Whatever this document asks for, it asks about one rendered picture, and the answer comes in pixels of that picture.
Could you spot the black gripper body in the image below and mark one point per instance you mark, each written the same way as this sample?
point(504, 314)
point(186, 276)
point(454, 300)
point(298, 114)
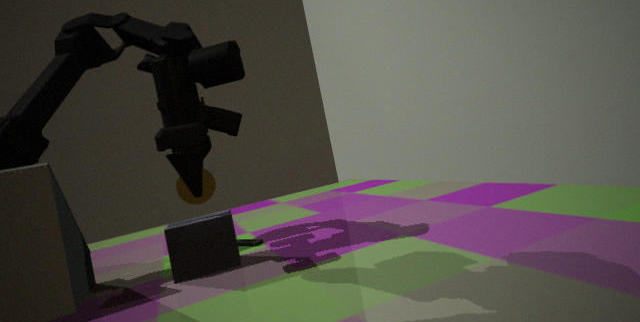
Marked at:
point(180, 131)

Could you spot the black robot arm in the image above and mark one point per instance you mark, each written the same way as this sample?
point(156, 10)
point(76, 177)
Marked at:
point(182, 62)

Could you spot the gold coin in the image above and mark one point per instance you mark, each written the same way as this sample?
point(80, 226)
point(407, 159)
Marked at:
point(209, 186)

